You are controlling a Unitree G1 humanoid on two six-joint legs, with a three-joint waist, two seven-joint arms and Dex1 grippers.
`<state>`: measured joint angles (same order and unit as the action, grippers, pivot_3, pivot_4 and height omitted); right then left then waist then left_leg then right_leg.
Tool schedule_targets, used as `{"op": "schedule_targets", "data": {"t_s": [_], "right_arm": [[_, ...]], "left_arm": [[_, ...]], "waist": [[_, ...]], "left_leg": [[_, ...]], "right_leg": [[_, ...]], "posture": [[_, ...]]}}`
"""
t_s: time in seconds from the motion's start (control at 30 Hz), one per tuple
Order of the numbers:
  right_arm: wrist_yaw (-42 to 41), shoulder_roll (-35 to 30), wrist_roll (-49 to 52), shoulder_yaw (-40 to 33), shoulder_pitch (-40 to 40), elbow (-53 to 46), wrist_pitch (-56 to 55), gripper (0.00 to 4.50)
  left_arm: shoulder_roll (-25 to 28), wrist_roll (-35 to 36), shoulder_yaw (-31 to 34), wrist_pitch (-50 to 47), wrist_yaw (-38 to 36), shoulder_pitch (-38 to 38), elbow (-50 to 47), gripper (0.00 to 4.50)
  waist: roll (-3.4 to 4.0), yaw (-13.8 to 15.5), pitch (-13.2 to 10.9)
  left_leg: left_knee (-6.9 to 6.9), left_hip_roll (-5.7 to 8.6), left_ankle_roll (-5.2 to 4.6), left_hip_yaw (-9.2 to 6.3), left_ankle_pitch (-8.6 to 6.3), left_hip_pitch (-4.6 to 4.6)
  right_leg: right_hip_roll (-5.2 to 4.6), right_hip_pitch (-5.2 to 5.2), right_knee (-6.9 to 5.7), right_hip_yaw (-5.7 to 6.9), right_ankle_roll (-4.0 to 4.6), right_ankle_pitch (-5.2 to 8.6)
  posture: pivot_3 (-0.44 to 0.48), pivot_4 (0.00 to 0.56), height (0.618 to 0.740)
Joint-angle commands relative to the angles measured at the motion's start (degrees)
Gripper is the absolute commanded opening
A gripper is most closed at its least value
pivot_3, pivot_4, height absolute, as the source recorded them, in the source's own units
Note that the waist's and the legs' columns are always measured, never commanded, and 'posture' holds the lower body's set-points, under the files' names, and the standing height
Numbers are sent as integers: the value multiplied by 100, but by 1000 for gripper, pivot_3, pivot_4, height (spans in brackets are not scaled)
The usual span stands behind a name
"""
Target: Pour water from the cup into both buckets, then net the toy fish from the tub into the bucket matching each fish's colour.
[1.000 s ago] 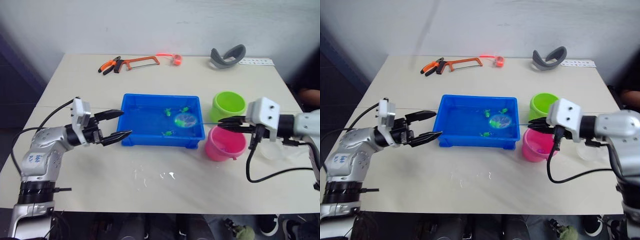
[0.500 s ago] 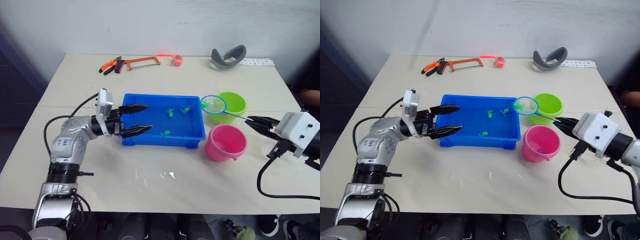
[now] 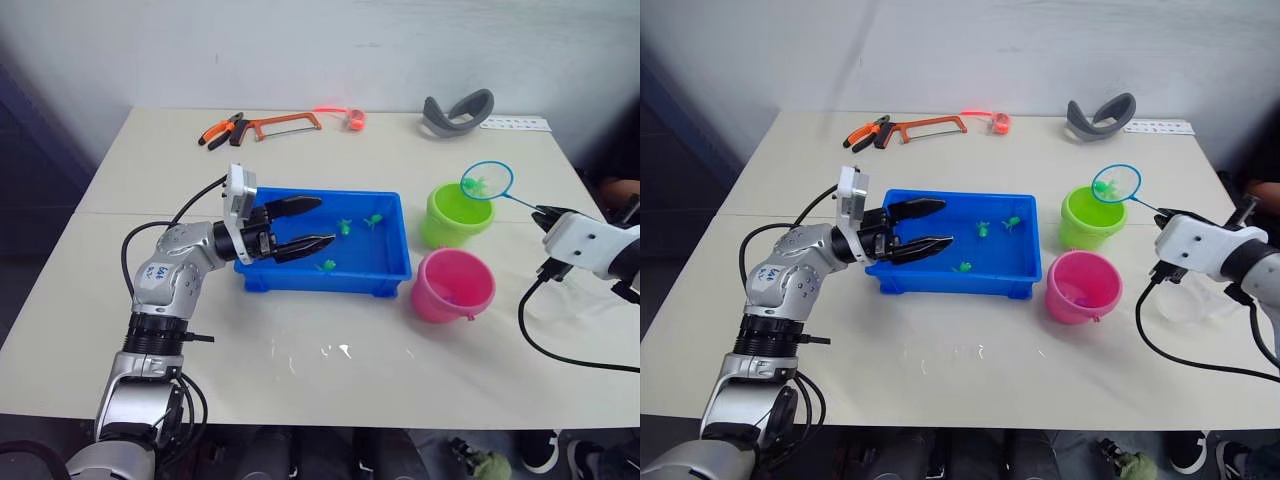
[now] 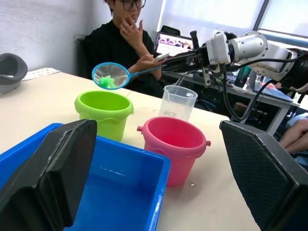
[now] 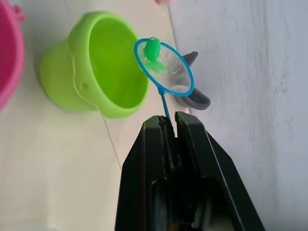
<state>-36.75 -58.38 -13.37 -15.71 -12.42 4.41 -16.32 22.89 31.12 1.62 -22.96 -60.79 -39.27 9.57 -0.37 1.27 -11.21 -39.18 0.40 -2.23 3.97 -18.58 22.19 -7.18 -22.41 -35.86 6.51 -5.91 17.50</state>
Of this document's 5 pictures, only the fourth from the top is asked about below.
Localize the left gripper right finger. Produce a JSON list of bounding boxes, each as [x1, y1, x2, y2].
[[219, 120, 308, 231]]

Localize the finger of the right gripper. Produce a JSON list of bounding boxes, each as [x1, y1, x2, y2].
[[165, 50, 201, 64], [161, 61, 203, 72]]

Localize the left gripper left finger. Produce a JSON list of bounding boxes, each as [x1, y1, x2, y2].
[[0, 118, 98, 231]]

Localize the white smartphone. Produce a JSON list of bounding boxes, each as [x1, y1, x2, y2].
[[154, 53, 170, 62]]

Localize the blue hand net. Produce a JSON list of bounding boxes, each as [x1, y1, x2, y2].
[[91, 62, 162, 91]]

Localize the green toy fish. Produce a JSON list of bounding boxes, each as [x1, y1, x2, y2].
[[98, 75, 117, 90]]

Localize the clear plastic measuring cup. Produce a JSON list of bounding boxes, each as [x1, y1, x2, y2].
[[158, 85, 198, 122]]

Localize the pink plastic bucket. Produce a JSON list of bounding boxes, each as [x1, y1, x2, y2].
[[137, 116, 212, 187]]

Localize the blue plastic tub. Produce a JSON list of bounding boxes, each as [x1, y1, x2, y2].
[[0, 123, 171, 231]]

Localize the green plastic bucket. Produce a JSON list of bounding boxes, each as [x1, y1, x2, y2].
[[74, 90, 134, 142]]

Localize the person's right hand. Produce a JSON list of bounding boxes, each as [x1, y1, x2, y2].
[[128, 54, 162, 75]]

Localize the person's left hand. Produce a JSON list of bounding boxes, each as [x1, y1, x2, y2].
[[119, 16, 144, 47]]

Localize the open laptop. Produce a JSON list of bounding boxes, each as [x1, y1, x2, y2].
[[153, 32, 194, 57]]

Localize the white roller blind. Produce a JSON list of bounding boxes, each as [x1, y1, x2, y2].
[[158, 0, 270, 33]]

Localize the seated person's bare legs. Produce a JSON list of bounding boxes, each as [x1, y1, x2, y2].
[[278, 118, 308, 155]]

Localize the person in black shirt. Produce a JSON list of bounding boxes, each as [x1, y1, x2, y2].
[[84, 0, 167, 98]]

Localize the white background desk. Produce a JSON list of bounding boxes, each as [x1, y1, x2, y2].
[[162, 71, 301, 135]]

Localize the black office chair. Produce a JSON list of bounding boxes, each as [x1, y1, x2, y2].
[[76, 37, 88, 78]]

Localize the printed paper sheet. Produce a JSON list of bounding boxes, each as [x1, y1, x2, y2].
[[22, 67, 62, 81]]

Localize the grey curved plastic seat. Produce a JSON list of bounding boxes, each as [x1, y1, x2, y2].
[[0, 53, 28, 95]]

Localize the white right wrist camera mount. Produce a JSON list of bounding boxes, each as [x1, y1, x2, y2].
[[205, 32, 232, 66]]

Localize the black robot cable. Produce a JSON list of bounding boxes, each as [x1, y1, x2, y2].
[[221, 63, 274, 122]]

